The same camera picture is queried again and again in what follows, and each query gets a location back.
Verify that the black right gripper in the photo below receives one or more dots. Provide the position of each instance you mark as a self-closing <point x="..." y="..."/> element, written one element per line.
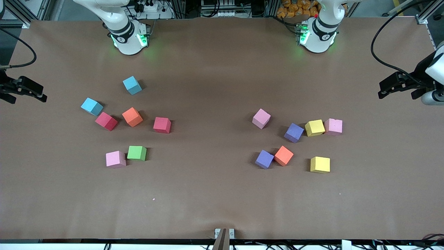
<point x="5" y="85"/>

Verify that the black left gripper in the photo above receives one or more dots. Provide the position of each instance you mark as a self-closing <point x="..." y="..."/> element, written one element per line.
<point x="418" y="74"/>

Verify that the dented pink foam block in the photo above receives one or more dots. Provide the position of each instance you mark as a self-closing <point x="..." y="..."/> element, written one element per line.
<point x="333" y="126"/>

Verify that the green foam block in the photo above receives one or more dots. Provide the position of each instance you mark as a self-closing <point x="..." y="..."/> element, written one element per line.
<point x="136" y="152"/>

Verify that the orange foam block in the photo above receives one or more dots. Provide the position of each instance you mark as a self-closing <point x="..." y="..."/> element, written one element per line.
<point x="283" y="155"/>
<point x="132" y="117"/>

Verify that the red foam block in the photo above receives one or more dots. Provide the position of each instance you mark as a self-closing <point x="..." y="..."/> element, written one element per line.
<point x="106" y="121"/>
<point x="162" y="125"/>

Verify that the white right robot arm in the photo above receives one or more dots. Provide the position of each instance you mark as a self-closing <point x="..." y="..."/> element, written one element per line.
<point x="128" y="38"/>

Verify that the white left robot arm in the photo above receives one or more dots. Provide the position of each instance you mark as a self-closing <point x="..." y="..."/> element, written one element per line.
<point x="322" y="34"/>

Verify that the blue foam block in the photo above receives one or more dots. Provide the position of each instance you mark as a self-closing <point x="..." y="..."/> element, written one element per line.
<point x="91" y="106"/>
<point x="131" y="85"/>

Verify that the grey metal rod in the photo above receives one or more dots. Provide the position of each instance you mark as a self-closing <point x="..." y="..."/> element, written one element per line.
<point x="393" y="11"/>

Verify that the yellow foam block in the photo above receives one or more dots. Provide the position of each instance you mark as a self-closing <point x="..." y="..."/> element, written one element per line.
<point x="319" y="164"/>
<point x="314" y="127"/>

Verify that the purple foam block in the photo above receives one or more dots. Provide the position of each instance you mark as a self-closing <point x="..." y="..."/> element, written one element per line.
<point x="264" y="159"/>
<point x="293" y="132"/>

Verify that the orange snack bag pile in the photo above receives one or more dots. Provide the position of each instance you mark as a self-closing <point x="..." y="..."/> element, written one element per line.
<point x="288" y="10"/>

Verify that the white power strip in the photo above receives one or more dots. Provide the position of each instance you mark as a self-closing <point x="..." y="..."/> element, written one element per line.
<point x="156" y="15"/>

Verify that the small white block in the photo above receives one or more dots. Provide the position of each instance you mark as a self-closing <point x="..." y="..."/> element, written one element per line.
<point x="346" y="245"/>

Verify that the white ribbed device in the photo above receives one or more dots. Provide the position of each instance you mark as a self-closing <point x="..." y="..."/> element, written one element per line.
<point x="218" y="14"/>

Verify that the aluminium frame profile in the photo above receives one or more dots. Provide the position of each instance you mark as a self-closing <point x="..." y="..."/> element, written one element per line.
<point x="20" y="12"/>
<point x="425" y="15"/>

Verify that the small metal bracket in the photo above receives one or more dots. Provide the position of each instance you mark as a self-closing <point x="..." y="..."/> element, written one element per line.
<point x="217" y="232"/>

